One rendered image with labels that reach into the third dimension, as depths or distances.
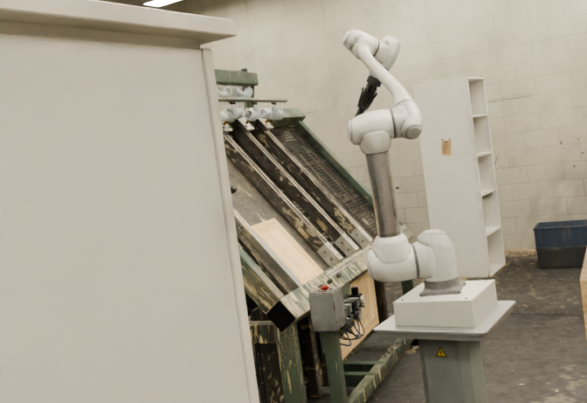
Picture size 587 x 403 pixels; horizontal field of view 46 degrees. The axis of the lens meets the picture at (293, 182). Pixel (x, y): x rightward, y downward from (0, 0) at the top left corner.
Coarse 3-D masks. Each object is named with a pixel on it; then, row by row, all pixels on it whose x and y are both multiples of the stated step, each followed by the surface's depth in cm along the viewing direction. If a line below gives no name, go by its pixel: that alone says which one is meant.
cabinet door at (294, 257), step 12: (252, 228) 354; (264, 228) 362; (276, 228) 373; (264, 240) 352; (276, 240) 362; (288, 240) 372; (276, 252) 352; (288, 252) 362; (300, 252) 371; (288, 264) 351; (300, 264) 361; (312, 264) 369; (300, 276) 350; (312, 276) 358
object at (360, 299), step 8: (344, 288) 371; (352, 288) 372; (344, 296) 370; (352, 296) 371; (360, 296) 372; (344, 304) 348; (352, 304) 351; (360, 304) 371; (352, 312) 347; (360, 312) 359; (352, 320) 347; (360, 320) 373; (344, 328) 336; (320, 336) 334; (360, 336) 349; (344, 344) 336
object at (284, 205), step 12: (228, 120) 405; (228, 132) 408; (228, 144) 404; (240, 156) 402; (240, 168) 402; (252, 168) 399; (252, 180) 400; (264, 180) 397; (264, 192) 398; (276, 192) 395; (276, 204) 395; (288, 204) 394; (288, 216) 393; (300, 216) 392; (312, 228) 390; (312, 240) 389; (324, 240) 390; (324, 252) 386; (336, 252) 388
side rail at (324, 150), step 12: (300, 132) 530; (312, 132) 532; (324, 144) 530; (324, 156) 524; (336, 156) 528; (336, 168) 521; (348, 168) 526; (348, 180) 519; (360, 192) 516; (372, 204) 513
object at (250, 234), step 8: (240, 216) 350; (240, 224) 345; (248, 232) 344; (248, 240) 345; (256, 240) 343; (256, 248) 343; (264, 248) 342; (264, 256) 342; (272, 256) 340; (272, 264) 341; (280, 264) 340; (280, 272) 339; (288, 272) 340; (288, 280) 338; (296, 280) 339
